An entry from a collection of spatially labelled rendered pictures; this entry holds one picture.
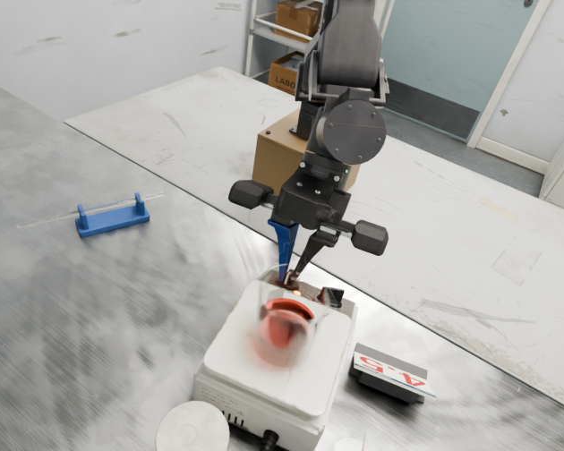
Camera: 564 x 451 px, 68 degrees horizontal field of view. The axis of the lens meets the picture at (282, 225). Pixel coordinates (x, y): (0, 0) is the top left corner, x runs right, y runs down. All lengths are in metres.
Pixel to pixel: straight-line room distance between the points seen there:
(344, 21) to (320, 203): 0.19
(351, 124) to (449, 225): 0.45
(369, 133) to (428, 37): 2.93
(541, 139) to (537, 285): 2.62
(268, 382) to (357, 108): 0.26
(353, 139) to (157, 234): 0.36
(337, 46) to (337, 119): 0.11
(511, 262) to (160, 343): 0.57
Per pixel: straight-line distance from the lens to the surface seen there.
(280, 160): 0.70
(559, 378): 0.67
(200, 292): 0.57
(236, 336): 0.42
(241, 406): 0.42
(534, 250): 0.85
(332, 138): 0.39
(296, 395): 0.40
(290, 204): 0.42
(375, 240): 0.46
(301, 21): 2.61
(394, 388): 0.52
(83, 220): 0.64
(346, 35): 0.48
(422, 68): 3.35
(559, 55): 3.22
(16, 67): 1.83
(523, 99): 3.29
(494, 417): 0.58
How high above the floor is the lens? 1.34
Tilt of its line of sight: 40 degrees down
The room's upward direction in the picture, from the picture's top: 11 degrees clockwise
